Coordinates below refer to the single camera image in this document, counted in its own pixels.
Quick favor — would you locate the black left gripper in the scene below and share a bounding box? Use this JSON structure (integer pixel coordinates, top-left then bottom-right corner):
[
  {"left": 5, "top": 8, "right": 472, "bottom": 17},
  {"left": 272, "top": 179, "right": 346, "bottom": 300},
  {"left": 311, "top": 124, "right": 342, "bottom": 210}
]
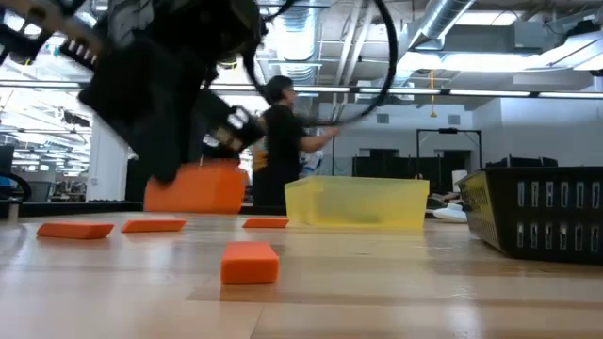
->
[{"left": 0, "top": 4, "right": 266, "bottom": 185}]

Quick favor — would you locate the orange rectangular eraser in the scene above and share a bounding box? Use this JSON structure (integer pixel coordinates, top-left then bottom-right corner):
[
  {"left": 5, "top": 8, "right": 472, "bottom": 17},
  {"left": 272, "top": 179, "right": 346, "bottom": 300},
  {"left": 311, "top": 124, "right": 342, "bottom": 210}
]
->
[
  {"left": 143, "top": 161, "right": 247, "bottom": 214},
  {"left": 120, "top": 218, "right": 187, "bottom": 234},
  {"left": 220, "top": 241, "right": 280, "bottom": 286},
  {"left": 36, "top": 221, "right": 116, "bottom": 240},
  {"left": 241, "top": 217, "right": 290, "bottom": 230}
]

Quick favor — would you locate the black mesh basket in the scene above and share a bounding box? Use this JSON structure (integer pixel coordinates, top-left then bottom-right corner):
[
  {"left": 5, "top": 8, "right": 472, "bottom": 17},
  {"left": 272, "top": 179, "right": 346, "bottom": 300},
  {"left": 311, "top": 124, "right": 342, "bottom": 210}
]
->
[{"left": 454, "top": 166, "right": 603, "bottom": 265}]

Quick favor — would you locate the black cabinet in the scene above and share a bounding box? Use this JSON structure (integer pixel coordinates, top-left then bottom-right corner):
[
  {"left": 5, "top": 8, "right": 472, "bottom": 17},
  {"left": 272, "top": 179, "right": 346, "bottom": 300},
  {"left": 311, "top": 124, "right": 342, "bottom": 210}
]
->
[{"left": 124, "top": 157, "right": 151, "bottom": 202}]

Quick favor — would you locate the person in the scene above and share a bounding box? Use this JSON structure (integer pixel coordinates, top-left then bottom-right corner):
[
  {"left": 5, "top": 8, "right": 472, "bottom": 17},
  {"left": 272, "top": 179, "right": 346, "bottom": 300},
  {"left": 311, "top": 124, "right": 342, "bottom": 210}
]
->
[{"left": 252, "top": 74, "right": 340, "bottom": 208}]

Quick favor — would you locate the yellow ceiling pendant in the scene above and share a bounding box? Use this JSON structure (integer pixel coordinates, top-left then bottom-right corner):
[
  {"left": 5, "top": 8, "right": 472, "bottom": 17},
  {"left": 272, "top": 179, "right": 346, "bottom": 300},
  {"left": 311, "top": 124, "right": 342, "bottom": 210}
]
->
[{"left": 428, "top": 70, "right": 437, "bottom": 119}]

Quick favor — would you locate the black metal table frame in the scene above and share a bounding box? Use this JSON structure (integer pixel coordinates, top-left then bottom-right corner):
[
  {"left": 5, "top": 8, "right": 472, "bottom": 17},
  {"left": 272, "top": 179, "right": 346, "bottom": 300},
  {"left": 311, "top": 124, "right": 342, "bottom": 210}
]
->
[{"left": 18, "top": 201, "right": 287, "bottom": 218}]

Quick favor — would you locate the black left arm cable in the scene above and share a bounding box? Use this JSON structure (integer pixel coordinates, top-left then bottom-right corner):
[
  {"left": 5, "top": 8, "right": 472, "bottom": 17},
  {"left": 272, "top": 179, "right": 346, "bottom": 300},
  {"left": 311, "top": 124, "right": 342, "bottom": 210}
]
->
[{"left": 242, "top": 0, "right": 400, "bottom": 129}]

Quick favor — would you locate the black gantry frame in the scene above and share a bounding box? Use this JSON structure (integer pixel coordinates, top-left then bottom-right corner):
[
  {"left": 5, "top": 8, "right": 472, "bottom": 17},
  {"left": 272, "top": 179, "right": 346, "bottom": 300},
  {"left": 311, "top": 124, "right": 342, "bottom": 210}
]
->
[{"left": 416, "top": 127, "right": 484, "bottom": 192}]

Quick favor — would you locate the silver air duct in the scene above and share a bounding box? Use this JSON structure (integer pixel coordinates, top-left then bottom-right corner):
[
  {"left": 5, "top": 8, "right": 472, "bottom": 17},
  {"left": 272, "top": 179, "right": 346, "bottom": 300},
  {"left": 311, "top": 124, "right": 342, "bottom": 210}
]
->
[{"left": 408, "top": 0, "right": 477, "bottom": 48}]

